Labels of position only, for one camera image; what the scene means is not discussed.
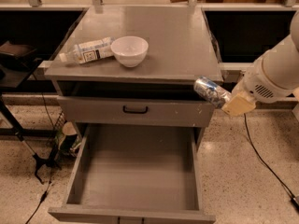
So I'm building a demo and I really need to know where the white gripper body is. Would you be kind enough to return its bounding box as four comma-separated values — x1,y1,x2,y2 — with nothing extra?
233,58,294,103

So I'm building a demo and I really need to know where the white ceramic bowl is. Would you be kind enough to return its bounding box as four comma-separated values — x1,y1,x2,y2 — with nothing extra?
110,36,149,67

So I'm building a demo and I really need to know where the black floor cable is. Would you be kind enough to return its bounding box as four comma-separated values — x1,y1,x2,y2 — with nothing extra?
24,73,59,224
242,114,299,207

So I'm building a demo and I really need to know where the black floor cable right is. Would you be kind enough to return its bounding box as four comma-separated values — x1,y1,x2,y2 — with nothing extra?
242,114,299,207

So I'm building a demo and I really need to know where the black floor cable left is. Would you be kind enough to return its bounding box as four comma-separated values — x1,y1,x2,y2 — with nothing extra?
24,73,59,224

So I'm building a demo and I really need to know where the closed grey top drawer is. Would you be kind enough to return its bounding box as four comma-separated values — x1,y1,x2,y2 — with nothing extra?
58,96,214,127

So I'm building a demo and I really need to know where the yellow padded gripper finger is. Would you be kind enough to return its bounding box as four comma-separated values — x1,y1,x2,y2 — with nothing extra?
221,91,256,117

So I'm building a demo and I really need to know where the dark side shelf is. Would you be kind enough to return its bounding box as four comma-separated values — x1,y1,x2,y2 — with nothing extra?
0,41,42,90

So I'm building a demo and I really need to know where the silver blue redbull can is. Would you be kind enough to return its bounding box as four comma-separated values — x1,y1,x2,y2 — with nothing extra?
193,76,232,108

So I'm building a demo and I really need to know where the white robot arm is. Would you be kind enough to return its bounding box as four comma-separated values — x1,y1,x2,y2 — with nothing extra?
221,11,299,117

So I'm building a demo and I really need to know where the open grey middle drawer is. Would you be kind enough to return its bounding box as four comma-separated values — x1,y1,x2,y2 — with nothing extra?
49,124,216,224

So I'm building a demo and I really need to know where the wire basket with cups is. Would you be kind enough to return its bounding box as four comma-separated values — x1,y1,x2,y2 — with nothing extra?
54,112,81,157

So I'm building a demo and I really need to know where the grey drawer cabinet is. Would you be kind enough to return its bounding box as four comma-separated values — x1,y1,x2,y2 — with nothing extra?
44,5,224,224

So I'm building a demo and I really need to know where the black drawer handle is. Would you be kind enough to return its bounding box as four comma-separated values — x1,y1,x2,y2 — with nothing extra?
122,105,149,115

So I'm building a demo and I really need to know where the clear plastic labelled bottle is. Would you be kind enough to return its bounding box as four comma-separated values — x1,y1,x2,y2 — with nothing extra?
59,37,114,64

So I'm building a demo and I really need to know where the black tripod stand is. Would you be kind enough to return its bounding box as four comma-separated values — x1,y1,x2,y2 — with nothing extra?
0,100,60,184

